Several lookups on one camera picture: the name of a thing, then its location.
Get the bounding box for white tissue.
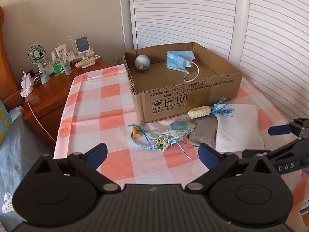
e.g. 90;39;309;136
215;104;265;153

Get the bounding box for grey fabric pouch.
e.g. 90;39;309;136
188;116;218;148

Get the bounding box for blue tassel ornament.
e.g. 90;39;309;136
210;96;235;116

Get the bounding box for blue patterned sachet pouch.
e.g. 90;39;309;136
129;118;198;160

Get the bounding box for blue surgical face mask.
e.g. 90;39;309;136
166;50;199;82

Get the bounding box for blue round plush toy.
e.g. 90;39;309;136
134;55;150;71

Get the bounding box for cream knitted scrunchie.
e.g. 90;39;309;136
188;106;212;119

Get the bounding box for orange foam earplug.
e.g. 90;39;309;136
132;126;141;139

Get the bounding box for pink checkered tablecloth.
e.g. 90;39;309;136
53;64;309;213

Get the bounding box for wooden nightstand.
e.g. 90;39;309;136
24;59;112;150

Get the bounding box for brown cardboard box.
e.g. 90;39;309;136
123;43;243;124

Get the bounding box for white power adapter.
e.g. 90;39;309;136
20;74;35;97

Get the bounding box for green small box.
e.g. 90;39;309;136
52;61;63;76

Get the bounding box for white air conditioner remote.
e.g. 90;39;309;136
75;55;100;69

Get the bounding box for green tube bottle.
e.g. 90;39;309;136
60;58;72;76

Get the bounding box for white louvered closet door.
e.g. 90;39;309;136
130;0;308;120

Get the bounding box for white tube bottle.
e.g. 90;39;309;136
55;44;68;58

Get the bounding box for white phone stand mirror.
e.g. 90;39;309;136
75;36;91;55

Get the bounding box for green handheld fan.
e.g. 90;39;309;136
27;44;50;84

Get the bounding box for white charging cable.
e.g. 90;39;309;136
24;74;57;144

